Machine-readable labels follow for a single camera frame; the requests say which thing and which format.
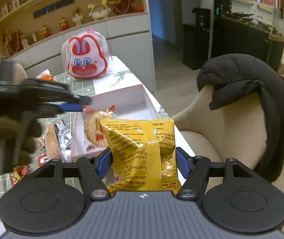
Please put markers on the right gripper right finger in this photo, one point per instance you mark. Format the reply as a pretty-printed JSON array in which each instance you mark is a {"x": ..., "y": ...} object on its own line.
[{"x": 195, "y": 170}]

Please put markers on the yellow snack packet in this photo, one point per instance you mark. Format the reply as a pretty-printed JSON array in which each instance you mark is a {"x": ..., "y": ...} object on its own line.
[{"x": 143, "y": 154}]

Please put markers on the long biscuit stick pack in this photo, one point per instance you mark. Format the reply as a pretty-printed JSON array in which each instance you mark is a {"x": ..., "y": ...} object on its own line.
[{"x": 51, "y": 142}]

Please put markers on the gloved left hand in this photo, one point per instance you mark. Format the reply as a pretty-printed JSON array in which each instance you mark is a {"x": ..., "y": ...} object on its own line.
[{"x": 9, "y": 129}]

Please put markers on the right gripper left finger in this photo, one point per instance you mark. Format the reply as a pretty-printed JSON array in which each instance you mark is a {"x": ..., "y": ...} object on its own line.
[{"x": 92, "y": 170}]

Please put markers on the red yellow jerky packet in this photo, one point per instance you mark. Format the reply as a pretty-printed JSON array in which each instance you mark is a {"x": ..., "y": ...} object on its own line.
[{"x": 18, "y": 174}]

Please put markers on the pink gift box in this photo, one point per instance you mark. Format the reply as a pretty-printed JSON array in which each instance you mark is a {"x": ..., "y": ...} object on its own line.
[{"x": 130, "y": 103}]

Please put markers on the wooden display shelf cabinet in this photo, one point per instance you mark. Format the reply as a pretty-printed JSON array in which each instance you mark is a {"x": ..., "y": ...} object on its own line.
[{"x": 32, "y": 32}]

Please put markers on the beige chair far middle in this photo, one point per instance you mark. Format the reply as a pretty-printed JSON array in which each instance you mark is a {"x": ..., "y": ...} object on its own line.
[{"x": 64, "y": 56}]

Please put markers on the black fish tank cabinet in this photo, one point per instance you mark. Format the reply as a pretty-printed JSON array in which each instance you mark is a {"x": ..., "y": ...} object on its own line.
[{"x": 232, "y": 26}]

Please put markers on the small red snack packet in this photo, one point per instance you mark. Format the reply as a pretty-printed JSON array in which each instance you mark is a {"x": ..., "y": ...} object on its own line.
[{"x": 42, "y": 160}]

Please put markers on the beige chair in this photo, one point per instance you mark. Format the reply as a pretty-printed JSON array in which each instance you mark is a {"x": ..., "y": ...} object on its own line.
[
  {"x": 237, "y": 130},
  {"x": 19, "y": 73},
  {"x": 64, "y": 56}
]

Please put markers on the black silver snack bar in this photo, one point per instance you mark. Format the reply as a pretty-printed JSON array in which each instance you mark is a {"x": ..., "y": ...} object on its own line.
[{"x": 63, "y": 134}]

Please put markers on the black jacket on chair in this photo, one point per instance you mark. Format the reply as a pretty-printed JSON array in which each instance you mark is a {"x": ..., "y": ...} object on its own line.
[{"x": 235, "y": 76}]

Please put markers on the orange tissue box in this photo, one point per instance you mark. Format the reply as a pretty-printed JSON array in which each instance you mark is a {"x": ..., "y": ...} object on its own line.
[{"x": 46, "y": 75}]

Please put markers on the beige chair right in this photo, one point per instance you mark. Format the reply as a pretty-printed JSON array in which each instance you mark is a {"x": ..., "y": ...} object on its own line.
[{"x": 237, "y": 130}]

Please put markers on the beige chair far left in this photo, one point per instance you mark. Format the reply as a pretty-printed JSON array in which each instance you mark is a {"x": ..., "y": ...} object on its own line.
[{"x": 19, "y": 73}]

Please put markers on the red rabbit face bag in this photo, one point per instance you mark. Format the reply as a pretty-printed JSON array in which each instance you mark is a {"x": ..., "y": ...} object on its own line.
[{"x": 87, "y": 55}]

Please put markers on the round rice cracker pack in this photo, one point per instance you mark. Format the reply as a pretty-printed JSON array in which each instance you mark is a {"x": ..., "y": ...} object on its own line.
[{"x": 92, "y": 127}]

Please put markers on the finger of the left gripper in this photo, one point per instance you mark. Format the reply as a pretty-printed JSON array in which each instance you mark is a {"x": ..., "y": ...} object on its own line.
[
  {"x": 74, "y": 98},
  {"x": 67, "y": 107}
]

